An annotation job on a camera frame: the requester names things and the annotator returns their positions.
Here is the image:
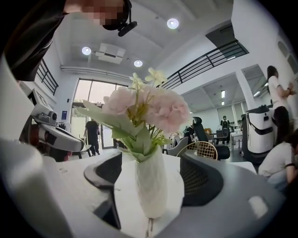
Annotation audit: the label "black office chair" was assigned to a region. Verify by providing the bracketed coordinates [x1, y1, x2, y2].
[192, 116, 231, 161]

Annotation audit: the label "white shelf cabinet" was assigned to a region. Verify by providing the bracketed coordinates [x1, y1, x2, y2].
[277, 39, 298, 131]

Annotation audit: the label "white marble table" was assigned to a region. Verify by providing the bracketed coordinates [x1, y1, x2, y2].
[113, 148, 258, 224]

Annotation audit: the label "glass entrance door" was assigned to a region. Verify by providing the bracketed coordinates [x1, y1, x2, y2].
[70, 78, 129, 150]

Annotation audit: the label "black head camera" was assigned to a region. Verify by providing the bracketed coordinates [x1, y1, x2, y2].
[102, 0, 139, 38]

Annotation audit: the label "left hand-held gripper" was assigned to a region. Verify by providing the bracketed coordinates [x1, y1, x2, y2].
[26, 87, 85, 153]

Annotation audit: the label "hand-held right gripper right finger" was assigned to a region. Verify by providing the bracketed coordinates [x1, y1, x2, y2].
[179, 153, 224, 207]

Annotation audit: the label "person's left hand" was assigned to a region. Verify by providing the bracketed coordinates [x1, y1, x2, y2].
[29, 125, 72, 163]

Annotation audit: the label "white vase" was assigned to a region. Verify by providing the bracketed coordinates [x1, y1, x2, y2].
[135, 145, 169, 219]

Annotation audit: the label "white service robot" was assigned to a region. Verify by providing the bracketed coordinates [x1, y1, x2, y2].
[240, 105, 276, 164]

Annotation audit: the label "grey table black legs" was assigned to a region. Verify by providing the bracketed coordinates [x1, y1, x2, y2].
[71, 144, 92, 160]

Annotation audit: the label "pink flowers bouquet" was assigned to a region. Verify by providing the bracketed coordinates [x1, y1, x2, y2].
[76, 67, 191, 163]

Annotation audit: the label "white ceiling air conditioner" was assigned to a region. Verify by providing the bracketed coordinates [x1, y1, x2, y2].
[95, 42, 127, 65]

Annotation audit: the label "person's black shirt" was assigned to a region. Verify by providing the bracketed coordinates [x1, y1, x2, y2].
[5, 0, 71, 82]

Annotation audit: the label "black balcony railing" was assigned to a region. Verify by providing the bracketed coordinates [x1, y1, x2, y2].
[35, 58, 59, 96]
[160, 40, 250, 90]

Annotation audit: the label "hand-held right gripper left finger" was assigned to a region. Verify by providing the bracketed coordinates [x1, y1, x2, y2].
[83, 152, 123, 230]

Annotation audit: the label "gold wire chair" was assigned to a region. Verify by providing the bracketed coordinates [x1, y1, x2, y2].
[176, 140, 218, 161]

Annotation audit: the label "grey upholstered chair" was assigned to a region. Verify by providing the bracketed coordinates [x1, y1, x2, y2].
[167, 135, 190, 157]

